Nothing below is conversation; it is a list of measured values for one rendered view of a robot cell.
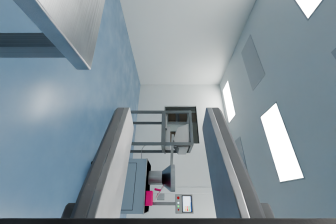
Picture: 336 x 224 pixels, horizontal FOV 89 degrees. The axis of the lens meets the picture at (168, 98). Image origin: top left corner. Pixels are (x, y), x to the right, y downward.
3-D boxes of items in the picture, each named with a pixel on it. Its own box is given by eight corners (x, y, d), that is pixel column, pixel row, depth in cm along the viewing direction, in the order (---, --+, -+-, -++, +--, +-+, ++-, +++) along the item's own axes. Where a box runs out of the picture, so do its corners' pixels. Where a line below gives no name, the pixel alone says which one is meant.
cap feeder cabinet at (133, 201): (90, 157, 231) (147, 157, 230) (104, 165, 279) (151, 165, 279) (77, 214, 198) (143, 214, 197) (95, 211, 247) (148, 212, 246)
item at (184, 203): (148, 194, 241) (192, 194, 241) (149, 194, 250) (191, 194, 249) (147, 213, 229) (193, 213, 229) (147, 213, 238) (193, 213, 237)
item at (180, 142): (111, 95, 315) (193, 95, 314) (124, 119, 406) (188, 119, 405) (94, 181, 241) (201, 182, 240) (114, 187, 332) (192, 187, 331)
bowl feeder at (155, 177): (148, 162, 242) (174, 162, 242) (150, 166, 273) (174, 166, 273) (145, 202, 217) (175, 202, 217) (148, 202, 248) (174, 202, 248)
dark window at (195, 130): (164, 106, 592) (196, 106, 591) (164, 106, 593) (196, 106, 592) (163, 144, 524) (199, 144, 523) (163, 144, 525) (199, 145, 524)
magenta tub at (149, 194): (145, 190, 213) (152, 190, 213) (146, 191, 223) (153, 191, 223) (144, 205, 204) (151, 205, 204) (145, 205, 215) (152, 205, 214)
